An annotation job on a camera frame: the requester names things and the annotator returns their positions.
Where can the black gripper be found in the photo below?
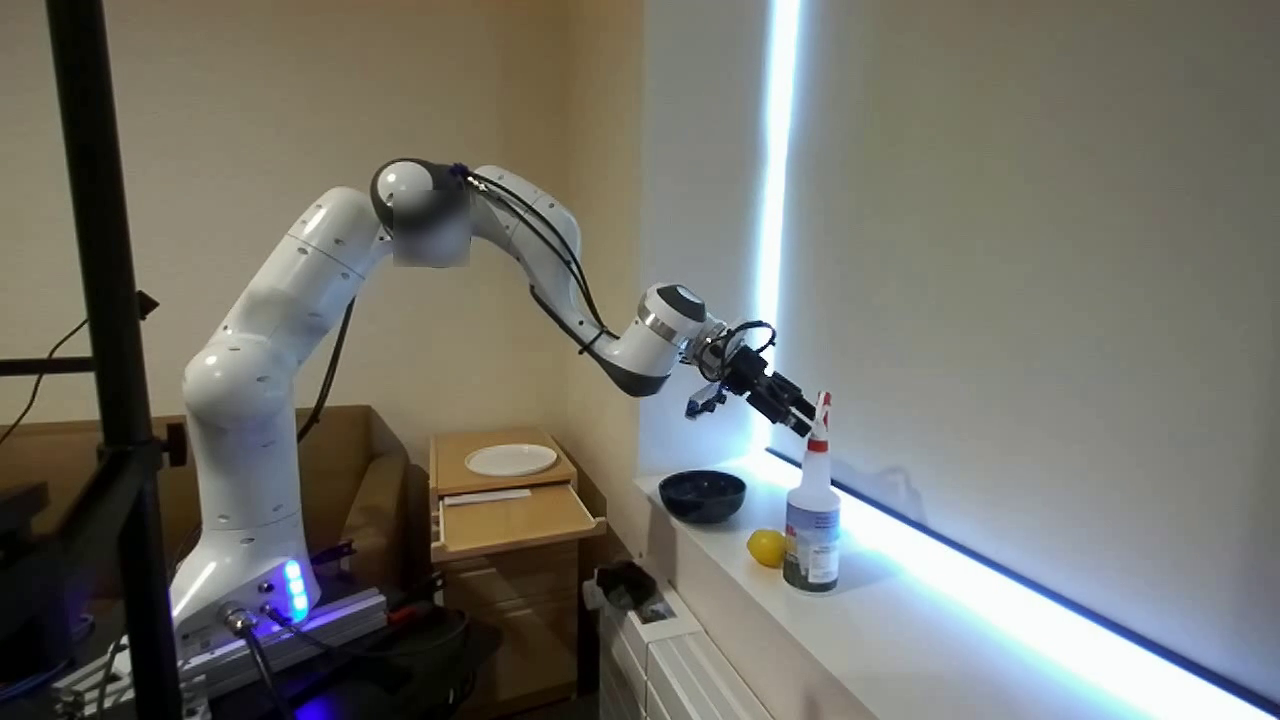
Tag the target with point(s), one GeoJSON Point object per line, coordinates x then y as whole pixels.
{"type": "Point", "coordinates": [753, 373]}

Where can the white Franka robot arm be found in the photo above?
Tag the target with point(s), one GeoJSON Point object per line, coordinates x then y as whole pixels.
{"type": "Point", "coordinates": [266, 387]}

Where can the white round plate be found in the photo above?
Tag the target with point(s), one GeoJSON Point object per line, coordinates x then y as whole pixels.
{"type": "Point", "coordinates": [512, 462]}

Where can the dark blue bowl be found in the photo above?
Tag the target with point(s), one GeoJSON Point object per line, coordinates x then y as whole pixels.
{"type": "Point", "coordinates": [703, 499]}

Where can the yellow lemon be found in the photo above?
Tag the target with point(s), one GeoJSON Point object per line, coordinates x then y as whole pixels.
{"type": "Point", "coordinates": [766, 548]}

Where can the grey window roller blind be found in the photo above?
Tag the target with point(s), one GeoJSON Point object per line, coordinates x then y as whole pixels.
{"type": "Point", "coordinates": [1042, 267]}

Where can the white radiator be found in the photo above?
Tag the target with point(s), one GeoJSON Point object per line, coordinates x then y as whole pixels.
{"type": "Point", "coordinates": [674, 682]}

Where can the wooden pull-out shelf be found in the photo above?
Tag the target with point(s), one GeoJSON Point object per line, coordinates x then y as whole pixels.
{"type": "Point", "coordinates": [512, 521]}

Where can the white remote control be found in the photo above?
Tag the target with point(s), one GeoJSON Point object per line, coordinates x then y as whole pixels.
{"type": "Point", "coordinates": [487, 499]}

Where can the light wooden cabinet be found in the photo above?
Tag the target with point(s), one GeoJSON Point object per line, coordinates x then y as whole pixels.
{"type": "Point", "coordinates": [520, 615]}

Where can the brown leather armchair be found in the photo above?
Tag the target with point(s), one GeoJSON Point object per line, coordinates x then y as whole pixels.
{"type": "Point", "coordinates": [357, 469]}

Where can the black tripod stand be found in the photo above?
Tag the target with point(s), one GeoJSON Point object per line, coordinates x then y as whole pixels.
{"type": "Point", "coordinates": [112, 346]}

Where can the aluminium robot base mount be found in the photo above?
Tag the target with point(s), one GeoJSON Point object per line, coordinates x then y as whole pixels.
{"type": "Point", "coordinates": [333, 622]}

